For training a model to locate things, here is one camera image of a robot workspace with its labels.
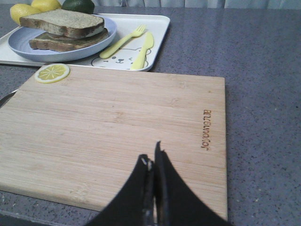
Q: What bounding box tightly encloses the bread slice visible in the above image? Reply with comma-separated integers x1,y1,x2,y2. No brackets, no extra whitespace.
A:
29,28,109,52
19,9,104,39

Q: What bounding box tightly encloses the yellow lemon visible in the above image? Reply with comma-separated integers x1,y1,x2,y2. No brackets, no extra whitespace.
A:
10,3,41,25
31,0,62,12

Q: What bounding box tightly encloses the white curtain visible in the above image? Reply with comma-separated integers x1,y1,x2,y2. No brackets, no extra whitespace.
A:
93,0,301,9

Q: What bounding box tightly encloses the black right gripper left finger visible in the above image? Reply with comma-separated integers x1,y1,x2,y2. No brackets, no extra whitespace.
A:
87,154,154,226

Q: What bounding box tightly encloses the yellow plastic fork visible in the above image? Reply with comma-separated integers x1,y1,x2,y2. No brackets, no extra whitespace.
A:
99,24,146,59

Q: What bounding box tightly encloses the yellow plastic knife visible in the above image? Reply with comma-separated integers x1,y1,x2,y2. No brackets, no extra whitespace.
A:
130,32,154,70

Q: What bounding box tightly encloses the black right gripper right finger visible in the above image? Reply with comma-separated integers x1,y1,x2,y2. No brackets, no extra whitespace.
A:
154,141,231,226

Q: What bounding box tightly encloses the white bear tray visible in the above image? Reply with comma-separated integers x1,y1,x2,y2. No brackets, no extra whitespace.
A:
0,14,170,71

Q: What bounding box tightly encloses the front yellow lemon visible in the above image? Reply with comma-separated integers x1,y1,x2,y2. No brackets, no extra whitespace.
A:
10,3,41,25

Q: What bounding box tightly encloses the lemon slice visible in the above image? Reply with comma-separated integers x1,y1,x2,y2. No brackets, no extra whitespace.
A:
34,64,71,84

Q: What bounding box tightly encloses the green lime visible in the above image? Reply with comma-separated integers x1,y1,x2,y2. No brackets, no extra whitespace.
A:
62,0,95,14

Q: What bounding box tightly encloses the metal knife blade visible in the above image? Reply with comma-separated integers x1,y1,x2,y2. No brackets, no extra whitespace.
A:
0,89,18,108

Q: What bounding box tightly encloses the rear yellow lemon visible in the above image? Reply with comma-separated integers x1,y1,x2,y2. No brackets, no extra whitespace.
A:
31,0,62,12

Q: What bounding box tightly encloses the light blue round plate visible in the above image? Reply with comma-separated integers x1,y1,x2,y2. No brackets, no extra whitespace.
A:
8,16,117,63

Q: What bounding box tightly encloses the bamboo cutting board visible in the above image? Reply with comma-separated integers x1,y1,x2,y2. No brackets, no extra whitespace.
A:
0,65,228,218

